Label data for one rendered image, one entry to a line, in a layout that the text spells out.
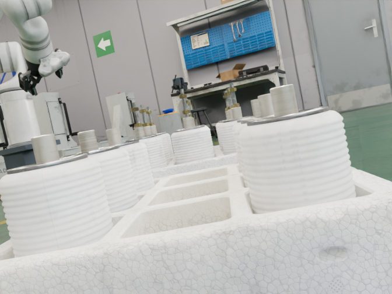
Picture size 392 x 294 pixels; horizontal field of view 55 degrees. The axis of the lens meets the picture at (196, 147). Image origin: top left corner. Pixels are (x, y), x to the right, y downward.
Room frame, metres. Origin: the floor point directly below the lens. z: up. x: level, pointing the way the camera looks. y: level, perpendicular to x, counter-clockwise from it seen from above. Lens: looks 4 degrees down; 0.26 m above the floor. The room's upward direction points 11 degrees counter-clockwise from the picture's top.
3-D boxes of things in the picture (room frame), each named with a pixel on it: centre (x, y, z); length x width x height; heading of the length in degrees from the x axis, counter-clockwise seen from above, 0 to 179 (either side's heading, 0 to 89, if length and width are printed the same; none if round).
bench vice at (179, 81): (5.55, 0.06, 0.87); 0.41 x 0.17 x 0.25; 156
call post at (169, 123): (1.30, 0.07, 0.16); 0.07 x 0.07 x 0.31; 88
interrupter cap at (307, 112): (0.35, -0.09, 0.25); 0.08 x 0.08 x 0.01
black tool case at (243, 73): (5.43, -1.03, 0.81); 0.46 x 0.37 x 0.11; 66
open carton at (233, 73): (5.66, -0.74, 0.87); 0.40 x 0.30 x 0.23; 52
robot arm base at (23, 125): (1.20, 0.53, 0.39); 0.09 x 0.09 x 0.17; 66
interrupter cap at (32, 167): (0.37, 0.15, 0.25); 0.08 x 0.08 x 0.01
